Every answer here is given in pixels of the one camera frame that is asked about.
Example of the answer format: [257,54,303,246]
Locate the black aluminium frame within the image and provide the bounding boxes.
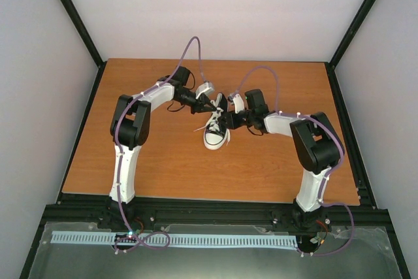
[20,0,410,278]

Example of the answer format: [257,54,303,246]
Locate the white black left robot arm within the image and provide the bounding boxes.
[109,67,216,229]

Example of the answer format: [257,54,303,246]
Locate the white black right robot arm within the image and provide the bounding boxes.
[221,89,345,230]

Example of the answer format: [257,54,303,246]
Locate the clear acrylic cover plate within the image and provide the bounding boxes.
[29,223,401,278]

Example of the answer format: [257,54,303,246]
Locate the light blue slotted cable duct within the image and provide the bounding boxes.
[50,231,298,250]

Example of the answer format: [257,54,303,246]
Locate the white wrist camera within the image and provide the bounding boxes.
[228,93,246,114]
[195,82,215,99]

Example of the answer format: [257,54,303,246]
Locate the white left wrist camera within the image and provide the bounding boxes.
[195,82,215,99]

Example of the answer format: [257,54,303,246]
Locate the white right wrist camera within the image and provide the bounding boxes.
[228,93,246,114]

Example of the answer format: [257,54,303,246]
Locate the white shoelace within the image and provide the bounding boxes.
[193,97,231,148]

